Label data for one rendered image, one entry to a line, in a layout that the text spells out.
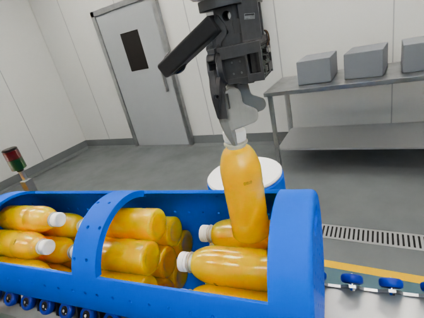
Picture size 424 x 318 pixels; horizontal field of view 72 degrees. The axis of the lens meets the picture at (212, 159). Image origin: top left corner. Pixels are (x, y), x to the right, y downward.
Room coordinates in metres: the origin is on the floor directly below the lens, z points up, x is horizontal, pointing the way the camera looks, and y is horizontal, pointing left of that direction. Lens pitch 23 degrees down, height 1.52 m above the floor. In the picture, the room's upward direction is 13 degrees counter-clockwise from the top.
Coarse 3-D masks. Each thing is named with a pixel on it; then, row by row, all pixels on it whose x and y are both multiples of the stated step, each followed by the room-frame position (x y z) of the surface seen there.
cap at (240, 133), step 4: (240, 128) 0.47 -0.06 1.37; (244, 128) 0.46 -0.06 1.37; (236, 132) 0.45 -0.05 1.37; (240, 132) 0.45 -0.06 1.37; (244, 132) 0.45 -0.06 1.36; (224, 136) 0.46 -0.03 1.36; (236, 136) 0.44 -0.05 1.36; (240, 136) 0.45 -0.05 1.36; (244, 136) 0.45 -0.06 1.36; (224, 140) 0.46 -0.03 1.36; (228, 140) 0.45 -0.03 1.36; (240, 140) 0.45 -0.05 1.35; (244, 140) 0.45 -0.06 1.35
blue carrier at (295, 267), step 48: (48, 192) 0.80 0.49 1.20; (96, 192) 0.72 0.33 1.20; (144, 192) 0.65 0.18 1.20; (192, 192) 0.59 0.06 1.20; (288, 192) 0.45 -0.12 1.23; (96, 240) 0.50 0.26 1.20; (288, 240) 0.35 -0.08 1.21; (0, 288) 0.62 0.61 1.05; (48, 288) 0.52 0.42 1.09; (96, 288) 0.45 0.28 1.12; (144, 288) 0.41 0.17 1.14; (192, 288) 0.56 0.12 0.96; (288, 288) 0.31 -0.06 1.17
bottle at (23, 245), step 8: (0, 232) 0.72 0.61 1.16; (8, 232) 0.70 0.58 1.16; (16, 232) 0.69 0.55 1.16; (24, 232) 0.68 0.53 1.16; (32, 232) 0.68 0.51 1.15; (0, 240) 0.68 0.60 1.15; (8, 240) 0.67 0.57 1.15; (16, 240) 0.66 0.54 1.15; (24, 240) 0.65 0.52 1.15; (32, 240) 0.65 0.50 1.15; (40, 240) 0.65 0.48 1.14; (0, 248) 0.67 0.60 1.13; (8, 248) 0.66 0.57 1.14; (16, 248) 0.64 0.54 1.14; (24, 248) 0.64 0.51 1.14; (32, 248) 0.64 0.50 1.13; (8, 256) 0.66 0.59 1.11; (16, 256) 0.64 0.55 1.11; (24, 256) 0.64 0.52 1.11; (32, 256) 0.64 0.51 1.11
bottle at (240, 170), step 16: (224, 144) 0.46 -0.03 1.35; (240, 144) 0.44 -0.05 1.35; (224, 160) 0.45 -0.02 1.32; (240, 160) 0.43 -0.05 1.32; (256, 160) 0.44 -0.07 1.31; (224, 176) 0.45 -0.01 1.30; (240, 176) 0.43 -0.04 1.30; (256, 176) 0.43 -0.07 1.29; (240, 192) 0.43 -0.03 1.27; (256, 192) 0.43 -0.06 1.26; (240, 208) 0.43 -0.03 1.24; (256, 208) 0.43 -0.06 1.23; (240, 224) 0.43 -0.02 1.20; (256, 224) 0.43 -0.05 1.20; (240, 240) 0.44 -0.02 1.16; (256, 240) 0.43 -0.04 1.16
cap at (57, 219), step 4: (60, 212) 0.70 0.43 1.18; (52, 216) 0.69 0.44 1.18; (56, 216) 0.69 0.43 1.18; (60, 216) 0.70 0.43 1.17; (64, 216) 0.71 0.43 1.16; (52, 220) 0.68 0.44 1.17; (56, 220) 0.68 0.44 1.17; (60, 220) 0.69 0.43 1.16; (64, 220) 0.70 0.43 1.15; (52, 224) 0.68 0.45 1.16; (56, 224) 0.68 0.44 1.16; (60, 224) 0.69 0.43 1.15
